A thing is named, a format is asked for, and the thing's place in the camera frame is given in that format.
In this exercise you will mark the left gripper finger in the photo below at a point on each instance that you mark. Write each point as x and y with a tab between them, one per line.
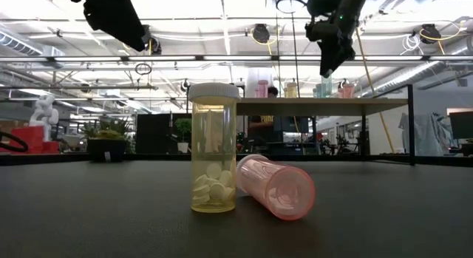
114	21

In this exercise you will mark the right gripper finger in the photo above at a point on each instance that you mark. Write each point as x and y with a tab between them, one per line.
329	62

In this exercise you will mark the blue medicine bottle white cap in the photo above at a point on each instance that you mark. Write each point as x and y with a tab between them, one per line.
314	93
326	87
319	91

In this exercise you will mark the red medicine bottle white cap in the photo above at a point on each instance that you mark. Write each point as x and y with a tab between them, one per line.
277	184
347	90
339	93

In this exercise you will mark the yellow medicine bottle white cap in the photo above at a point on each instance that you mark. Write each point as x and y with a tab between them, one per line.
214	139
292	89
285	93

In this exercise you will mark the pink medicine bottle white cap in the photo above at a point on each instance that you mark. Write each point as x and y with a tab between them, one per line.
263	88
257	93

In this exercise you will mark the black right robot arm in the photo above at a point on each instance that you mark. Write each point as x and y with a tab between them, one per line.
325	3

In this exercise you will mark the wooden shelf black legs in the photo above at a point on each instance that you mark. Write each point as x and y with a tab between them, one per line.
314	106

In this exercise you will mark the person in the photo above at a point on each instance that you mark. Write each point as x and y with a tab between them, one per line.
272	91

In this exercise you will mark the black cabinet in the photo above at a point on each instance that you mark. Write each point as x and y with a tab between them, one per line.
155	134

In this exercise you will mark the light blue cloth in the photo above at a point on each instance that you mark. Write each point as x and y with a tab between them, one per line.
425	134

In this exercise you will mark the potted succulent plant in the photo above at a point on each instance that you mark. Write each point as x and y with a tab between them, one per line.
107	149

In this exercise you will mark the small tree white pot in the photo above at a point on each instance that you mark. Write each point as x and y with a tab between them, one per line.
183	147

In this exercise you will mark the red boxes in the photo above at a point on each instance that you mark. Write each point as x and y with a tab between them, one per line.
29	138

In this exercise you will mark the dark monitor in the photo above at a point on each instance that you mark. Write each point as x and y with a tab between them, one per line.
462	125

